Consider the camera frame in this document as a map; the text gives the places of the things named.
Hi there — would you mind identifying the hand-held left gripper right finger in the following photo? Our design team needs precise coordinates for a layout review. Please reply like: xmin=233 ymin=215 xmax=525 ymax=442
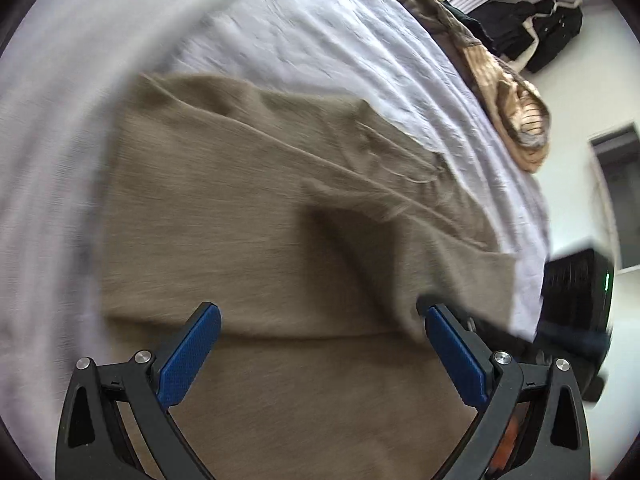
xmin=425 ymin=304 xmax=592 ymax=480

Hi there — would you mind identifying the dark framed wall panel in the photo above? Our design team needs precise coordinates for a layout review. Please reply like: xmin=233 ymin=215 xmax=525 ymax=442
xmin=589 ymin=125 xmax=640 ymax=276

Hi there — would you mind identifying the black jacket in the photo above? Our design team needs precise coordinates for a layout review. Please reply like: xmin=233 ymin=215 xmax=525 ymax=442
xmin=440 ymin=0 xmax=583 ymax=73

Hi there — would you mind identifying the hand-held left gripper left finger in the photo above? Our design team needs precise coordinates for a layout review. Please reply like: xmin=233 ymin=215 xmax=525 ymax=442
xmin=55 ymin=302 xmax=222 ymax=480

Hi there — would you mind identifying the pale lavender embossed blanket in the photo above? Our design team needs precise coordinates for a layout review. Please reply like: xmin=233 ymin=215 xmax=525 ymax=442
xmin=0 ymin=0 xmax=551 ymax=480

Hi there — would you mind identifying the tan striped clothes pile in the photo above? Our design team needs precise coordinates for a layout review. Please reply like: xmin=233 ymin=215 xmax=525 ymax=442
xmin=362 ymin=0 xmax=551 ymax=173

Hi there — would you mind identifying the taupe knit garment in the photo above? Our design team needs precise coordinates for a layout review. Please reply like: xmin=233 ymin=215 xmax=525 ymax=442
xmin=100 ymin=72 xmax=518 ymax=480

